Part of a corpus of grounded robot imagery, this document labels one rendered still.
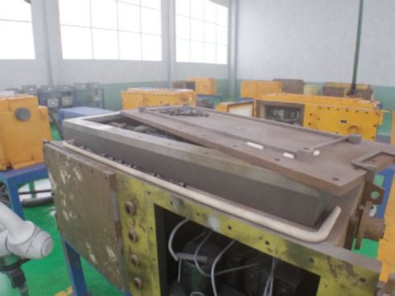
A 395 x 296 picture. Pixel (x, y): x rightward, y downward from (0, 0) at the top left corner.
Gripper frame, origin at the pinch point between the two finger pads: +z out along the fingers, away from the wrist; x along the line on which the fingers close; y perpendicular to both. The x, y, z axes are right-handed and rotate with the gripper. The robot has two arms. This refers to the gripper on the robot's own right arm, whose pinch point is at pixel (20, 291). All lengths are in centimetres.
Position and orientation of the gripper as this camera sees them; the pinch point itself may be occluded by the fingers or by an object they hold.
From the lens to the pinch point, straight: 143.5
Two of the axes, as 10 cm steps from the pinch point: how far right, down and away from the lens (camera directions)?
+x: 8.1, 1.6, -5.6
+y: -5.8, 2.3, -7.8
